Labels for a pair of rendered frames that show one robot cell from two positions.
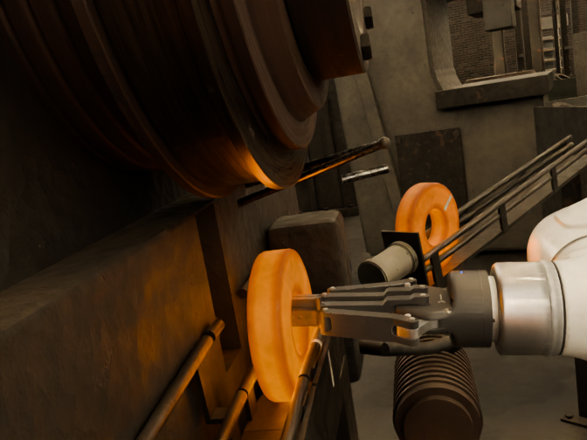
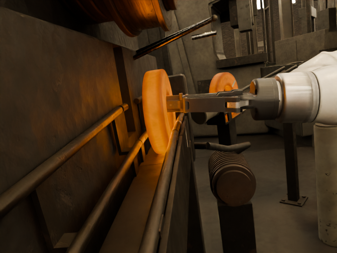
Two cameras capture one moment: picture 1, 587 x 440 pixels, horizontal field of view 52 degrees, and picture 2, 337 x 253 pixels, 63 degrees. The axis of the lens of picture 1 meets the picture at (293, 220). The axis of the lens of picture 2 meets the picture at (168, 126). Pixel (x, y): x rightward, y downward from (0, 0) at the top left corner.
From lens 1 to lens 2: 0.19 m
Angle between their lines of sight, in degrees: 5
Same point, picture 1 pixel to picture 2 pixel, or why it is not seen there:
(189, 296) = (109, 83)
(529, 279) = (299, 77)
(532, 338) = (301, 108)
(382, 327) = (218, 104)
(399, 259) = not seen: hidden behind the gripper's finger
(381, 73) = (191, 51)
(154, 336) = (89, 88)
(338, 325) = (193, 105)
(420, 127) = (209, 77)
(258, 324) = (149, 100)
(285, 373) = (164, 129)
